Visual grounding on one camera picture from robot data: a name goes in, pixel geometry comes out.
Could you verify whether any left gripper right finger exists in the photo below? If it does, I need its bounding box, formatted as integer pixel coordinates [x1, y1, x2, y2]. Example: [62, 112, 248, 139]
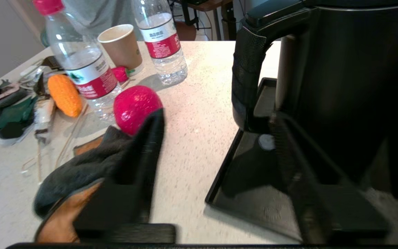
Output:
[269, 112, 390, 243]

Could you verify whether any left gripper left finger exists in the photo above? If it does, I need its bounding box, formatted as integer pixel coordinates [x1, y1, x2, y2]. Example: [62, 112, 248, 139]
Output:
[73, 108, 167, 233]

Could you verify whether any black electric kettle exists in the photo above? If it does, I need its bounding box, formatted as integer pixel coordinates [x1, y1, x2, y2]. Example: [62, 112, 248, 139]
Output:
[232, 0, 398, 205]

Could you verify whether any black serving tray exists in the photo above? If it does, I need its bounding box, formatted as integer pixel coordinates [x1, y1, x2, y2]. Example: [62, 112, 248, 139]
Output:
[205, 77, 391, 243]

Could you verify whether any grey and orange cloth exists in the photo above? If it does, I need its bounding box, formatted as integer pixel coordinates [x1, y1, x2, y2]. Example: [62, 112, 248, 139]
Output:
[33, 125, 141, 243]

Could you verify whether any red toy tomato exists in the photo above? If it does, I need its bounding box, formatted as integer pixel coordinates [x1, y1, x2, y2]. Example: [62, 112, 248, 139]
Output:
[113, 85, 164, 136]

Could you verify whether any orange fruit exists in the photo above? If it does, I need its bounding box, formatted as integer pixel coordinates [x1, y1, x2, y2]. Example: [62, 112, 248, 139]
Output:
[48, 74, 83, 118]

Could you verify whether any red toy chili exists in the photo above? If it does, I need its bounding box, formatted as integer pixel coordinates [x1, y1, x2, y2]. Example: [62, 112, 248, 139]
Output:
[112, 66, 136, 83]

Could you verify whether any water bottle red cap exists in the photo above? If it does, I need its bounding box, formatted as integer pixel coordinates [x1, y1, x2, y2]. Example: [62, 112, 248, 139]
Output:
[131, 0, 188, 85]
[33, 0, 123, 122]

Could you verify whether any dark green felt piece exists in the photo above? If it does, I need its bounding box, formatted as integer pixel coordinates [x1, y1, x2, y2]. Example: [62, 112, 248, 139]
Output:
[0, 97, 38, 139]

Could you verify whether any brown paper cup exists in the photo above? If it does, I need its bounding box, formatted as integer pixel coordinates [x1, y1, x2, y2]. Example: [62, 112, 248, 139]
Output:
[97, 24, 144, 75]

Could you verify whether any person in grey t-shirt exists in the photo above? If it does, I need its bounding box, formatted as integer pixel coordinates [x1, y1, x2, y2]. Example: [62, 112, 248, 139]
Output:
[63, 0, 141, 39]

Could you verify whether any wooden desk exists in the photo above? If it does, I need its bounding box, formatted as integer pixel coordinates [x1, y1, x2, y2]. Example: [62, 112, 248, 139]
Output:
[177, 0, 235, 11]

